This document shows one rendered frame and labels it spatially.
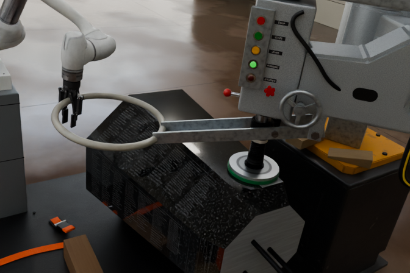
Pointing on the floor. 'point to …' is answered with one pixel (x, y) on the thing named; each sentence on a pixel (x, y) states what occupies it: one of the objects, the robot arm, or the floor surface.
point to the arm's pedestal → (11, 156)
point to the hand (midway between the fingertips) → (69, 118)
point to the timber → (80, 256)
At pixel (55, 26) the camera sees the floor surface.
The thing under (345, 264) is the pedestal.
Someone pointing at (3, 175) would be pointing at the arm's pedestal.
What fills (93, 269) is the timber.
